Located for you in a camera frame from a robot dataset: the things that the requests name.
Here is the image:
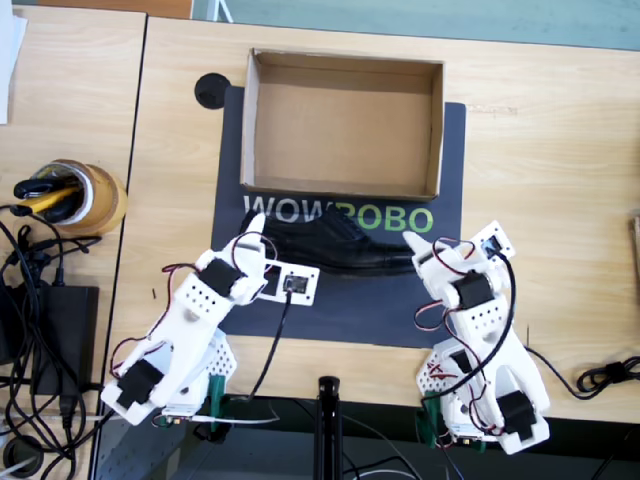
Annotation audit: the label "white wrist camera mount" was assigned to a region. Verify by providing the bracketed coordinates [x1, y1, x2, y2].
[259, 258, 321, 307]
[472, 219, 516, 264]

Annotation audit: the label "clear tape strip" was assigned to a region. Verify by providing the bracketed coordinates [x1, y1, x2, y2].
[467, 104, 519, 117]

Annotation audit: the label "black WOWROBO mat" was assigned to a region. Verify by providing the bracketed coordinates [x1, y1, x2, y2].
[206, 85, 469, 350]

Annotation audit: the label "brown packing tape roll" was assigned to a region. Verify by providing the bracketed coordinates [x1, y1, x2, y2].
[29, 158, 130, 237]

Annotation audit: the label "black round floor cap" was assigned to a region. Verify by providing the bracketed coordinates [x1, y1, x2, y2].
[0, 434, 44, 476]

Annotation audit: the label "white arm base cable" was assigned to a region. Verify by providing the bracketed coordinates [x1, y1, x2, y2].
[197, 413, 281, 428]

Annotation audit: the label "black leather dress shoe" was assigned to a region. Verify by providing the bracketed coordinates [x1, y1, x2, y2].
[238, 207, 420, 277]

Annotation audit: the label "thick black power cord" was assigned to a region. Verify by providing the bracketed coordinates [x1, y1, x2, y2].
[0, 279, 91, 474]

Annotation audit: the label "yellow black handled pliers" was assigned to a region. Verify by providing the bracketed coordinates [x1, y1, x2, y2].
[9, 185, 84, 224]

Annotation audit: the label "small black power adapter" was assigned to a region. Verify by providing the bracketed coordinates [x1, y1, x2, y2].
[0, 284, 21, 366]

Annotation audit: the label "black handled scissors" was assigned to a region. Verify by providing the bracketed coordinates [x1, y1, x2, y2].
[13, 175, 59, 199]

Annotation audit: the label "thin black cable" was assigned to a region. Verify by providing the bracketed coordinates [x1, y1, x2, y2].
[0, 219, 105, 301]

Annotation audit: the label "thin white cable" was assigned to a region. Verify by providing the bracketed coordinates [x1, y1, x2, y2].
[0, 397, 116, 431]

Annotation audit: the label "coiled black cable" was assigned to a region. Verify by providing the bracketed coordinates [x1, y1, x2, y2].
[529, 347, 640, 401]

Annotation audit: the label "black round desk grommet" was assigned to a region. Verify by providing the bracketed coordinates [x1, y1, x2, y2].
[193, 72, 232, 110]

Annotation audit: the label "white paper sheets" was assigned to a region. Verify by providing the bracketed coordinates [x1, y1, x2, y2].
[0, 4, 29, 126]

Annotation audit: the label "green table clamp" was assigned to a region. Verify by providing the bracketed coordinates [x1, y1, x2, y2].
[417, 392, 444, 446]
[207, 374, 232, 434]

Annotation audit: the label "open cardboard box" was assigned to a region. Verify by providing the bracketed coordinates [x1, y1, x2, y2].
[239, 47, 446, 204]

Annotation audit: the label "black camera stand pole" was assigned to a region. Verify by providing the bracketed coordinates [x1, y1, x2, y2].
[317, 375, 344, 480]

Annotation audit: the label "large black power adapter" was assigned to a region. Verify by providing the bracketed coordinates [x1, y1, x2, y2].
[30, 284, 101, 397]

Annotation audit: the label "black camera cable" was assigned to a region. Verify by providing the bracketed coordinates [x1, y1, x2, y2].
[247, 289, 296, 401]
[422, 252, 517, 480]

